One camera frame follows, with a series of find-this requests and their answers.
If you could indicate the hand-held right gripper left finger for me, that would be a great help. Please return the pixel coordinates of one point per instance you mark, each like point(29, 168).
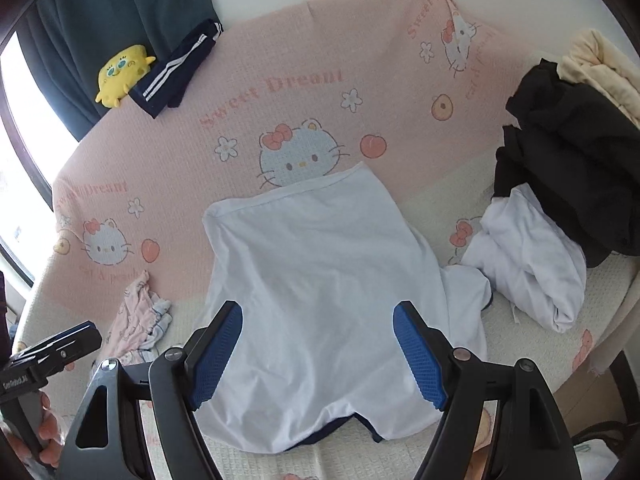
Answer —
point(220, 355)

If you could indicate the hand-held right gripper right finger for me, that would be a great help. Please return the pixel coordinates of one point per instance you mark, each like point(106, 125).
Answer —
point(417, 355)

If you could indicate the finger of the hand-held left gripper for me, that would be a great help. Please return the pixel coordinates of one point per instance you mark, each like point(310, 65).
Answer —
point(65, 342)

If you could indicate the white shirt with navy trim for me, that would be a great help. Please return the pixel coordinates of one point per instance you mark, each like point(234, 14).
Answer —
point(320, 280)

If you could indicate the black clothes pile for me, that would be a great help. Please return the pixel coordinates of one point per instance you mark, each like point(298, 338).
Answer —
point(565, 160)

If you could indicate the person's left hand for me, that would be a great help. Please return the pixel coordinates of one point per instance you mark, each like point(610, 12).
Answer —
point(54, 430)

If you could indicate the pink printed small garment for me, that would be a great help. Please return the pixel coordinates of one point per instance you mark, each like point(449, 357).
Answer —
point(135, 315)

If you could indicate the white folded garment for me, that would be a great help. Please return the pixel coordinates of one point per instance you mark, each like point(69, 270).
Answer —
point(535, 260)

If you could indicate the window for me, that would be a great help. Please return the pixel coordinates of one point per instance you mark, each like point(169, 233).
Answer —
point(20, 135)

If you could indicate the yellow plush toy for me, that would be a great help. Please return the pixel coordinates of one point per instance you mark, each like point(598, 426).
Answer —
point(122, 70)

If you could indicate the navy white striped shorts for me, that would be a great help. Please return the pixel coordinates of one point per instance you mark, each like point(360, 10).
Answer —
point(175, 67)

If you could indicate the pink cat printed blanket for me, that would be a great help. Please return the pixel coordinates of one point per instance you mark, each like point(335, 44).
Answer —
point(350, 60)

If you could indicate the dark teal curtain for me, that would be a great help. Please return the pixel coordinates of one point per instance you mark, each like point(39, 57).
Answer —
point(125, 10)

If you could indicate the cream cloth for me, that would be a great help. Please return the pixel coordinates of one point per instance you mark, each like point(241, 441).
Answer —
point(605, 65)

